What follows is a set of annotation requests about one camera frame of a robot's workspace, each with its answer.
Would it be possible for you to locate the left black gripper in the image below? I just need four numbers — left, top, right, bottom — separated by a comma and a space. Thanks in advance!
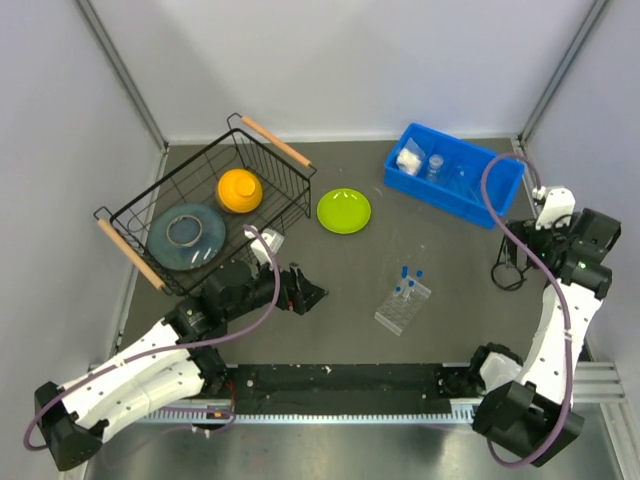
225, 252, 328, 322

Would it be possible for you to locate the glass thistle funnel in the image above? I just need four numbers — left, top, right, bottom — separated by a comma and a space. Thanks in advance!
450, 166, 481, 203

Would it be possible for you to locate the clear glass bottle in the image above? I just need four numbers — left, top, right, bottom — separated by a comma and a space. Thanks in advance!
426, 154, 444, 184

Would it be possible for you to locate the beige sponge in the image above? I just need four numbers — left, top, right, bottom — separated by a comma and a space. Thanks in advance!
396, 138, 425, 176

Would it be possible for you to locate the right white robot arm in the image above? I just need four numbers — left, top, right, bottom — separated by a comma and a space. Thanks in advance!
466, 208, 621, 468

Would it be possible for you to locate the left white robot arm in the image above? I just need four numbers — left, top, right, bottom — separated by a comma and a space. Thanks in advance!
34, 260, 327, 472

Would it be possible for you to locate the green plastic plate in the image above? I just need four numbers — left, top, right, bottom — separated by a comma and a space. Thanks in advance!
316, 188, 372, 235

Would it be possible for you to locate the clear test tube rack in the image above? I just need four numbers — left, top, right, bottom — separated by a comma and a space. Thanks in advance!
374, 277, 431, 336

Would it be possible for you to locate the blue plastic bin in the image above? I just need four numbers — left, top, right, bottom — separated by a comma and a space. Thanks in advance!
384, 123, 497, 230

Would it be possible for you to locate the orange ribbed bowl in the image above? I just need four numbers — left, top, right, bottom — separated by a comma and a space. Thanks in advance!
216, 168, 263, 214

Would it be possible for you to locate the blue ceramic plate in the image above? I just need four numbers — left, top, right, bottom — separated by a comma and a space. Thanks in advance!
146, 203, 227, 271

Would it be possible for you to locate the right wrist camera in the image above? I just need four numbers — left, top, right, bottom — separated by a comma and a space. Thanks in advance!
532, 186, 576, 231

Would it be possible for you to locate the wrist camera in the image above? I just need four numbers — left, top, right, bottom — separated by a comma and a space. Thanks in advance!
244, 228, 284, 268
532, 186, 576, 231

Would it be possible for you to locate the black wire stand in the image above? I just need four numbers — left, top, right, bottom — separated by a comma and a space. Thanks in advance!
490, 236, 529, 292

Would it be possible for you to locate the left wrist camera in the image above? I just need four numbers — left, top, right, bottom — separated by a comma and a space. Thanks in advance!
244, 228, 284, 268

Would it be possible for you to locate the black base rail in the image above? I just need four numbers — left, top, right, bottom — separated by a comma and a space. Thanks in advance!
145, 364, 480, 426

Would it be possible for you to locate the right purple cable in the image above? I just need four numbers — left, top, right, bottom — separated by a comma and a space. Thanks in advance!
479, 152, 576, 467

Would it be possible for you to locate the purple cable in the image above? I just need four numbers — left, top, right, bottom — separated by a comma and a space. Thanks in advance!
22, 224, 280, 451
479, 152, 576, 467

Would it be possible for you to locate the black wire basket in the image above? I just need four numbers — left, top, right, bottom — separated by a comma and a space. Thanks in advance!
94, 113, 316, 296

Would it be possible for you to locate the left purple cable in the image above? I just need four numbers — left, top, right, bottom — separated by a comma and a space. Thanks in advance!
22, 224, 280, 451

